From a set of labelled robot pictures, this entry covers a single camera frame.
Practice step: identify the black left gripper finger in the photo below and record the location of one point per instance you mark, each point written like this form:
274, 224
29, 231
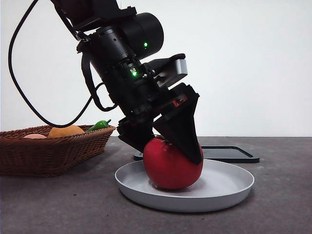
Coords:
134, 134
182, 134

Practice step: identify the red tomato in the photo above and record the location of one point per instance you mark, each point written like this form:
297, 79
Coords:
170, 170

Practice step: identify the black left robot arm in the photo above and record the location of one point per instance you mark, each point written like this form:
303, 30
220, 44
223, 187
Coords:
136, 31

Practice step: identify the green pepper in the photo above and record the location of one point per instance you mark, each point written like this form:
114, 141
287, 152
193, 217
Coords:
98, 125

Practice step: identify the dark rectangular tray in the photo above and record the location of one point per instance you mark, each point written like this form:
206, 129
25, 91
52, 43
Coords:
231, 154

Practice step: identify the grey round plate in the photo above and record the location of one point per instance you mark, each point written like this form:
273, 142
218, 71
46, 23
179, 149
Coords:
219, 190

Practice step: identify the orange-yellow round fruit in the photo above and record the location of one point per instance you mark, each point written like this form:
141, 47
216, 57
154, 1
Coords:
64, 131

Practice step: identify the brown wicker basket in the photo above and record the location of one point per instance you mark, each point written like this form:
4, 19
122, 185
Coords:
48, 156

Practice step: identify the pale pink egg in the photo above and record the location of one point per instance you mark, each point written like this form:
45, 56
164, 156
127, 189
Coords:
35, 136

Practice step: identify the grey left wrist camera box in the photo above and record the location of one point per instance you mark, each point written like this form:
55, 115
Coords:
179, 69

